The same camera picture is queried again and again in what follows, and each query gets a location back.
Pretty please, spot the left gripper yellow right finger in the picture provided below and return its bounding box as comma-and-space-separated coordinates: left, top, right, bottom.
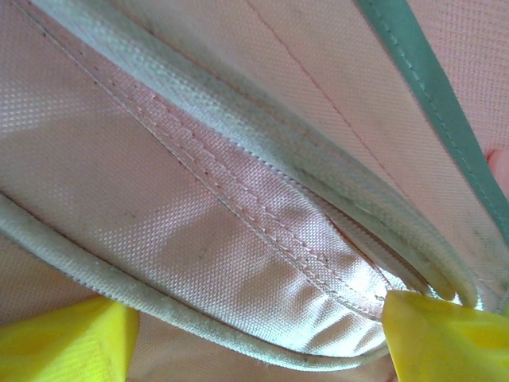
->
381, 290, 509, 382

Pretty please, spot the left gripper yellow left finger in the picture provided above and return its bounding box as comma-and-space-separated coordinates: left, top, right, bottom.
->
0, 296, 140, 382

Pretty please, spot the pink student backpack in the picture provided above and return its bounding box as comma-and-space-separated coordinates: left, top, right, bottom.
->
0, 0, 509, 382

